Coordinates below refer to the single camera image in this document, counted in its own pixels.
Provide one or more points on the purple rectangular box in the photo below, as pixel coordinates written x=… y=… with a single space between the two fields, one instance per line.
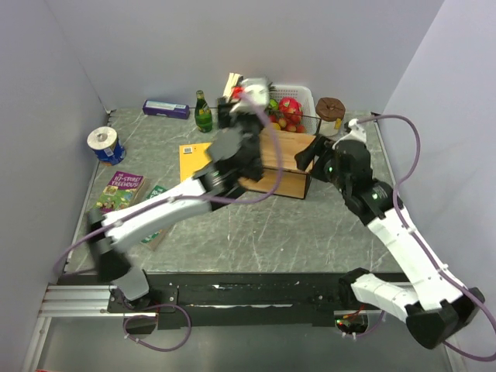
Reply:
x=170 y=110

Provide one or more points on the dark blue paperback book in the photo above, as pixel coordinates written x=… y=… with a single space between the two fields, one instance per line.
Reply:
x=233 y=80

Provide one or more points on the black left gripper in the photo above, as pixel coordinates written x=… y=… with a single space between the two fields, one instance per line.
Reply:
x=226 y=117

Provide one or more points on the purple 117-storey treehouse book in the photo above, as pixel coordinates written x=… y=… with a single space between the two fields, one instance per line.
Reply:
x=123 y=191

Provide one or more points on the white plastic fruit basket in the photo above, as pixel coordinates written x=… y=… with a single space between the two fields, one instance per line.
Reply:
x=310 y=123

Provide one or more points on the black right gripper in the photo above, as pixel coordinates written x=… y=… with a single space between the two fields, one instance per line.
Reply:
x=321 y=147

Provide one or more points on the jar with brown lid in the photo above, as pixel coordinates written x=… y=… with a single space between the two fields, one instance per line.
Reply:
x=331 y=111

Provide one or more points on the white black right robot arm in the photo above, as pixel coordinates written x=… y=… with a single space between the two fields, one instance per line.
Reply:
x=437 y=304

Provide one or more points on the toy green apple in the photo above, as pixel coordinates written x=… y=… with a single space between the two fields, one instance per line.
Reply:
x=273 y=105

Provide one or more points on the wooden two-tier shelf rack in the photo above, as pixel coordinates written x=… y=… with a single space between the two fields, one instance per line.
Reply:
x=294 y=182

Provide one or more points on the toy dragon fruit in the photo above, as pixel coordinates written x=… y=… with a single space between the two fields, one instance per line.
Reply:
x=291 y=110

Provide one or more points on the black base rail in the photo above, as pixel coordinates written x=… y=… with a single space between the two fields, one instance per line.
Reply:
x=231 y=299

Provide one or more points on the green glass bottle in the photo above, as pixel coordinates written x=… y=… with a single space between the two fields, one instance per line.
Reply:
x=203 y=114

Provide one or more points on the yellow book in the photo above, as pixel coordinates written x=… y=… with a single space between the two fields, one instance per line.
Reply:
x=192 y=157

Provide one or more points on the blue tin can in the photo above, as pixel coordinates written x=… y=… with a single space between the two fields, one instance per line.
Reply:
x=112 y=155

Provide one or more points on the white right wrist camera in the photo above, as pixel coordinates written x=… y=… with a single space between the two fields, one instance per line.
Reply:
x=354 y=131

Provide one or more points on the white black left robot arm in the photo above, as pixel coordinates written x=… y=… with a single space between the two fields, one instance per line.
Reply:
x=112 y=234

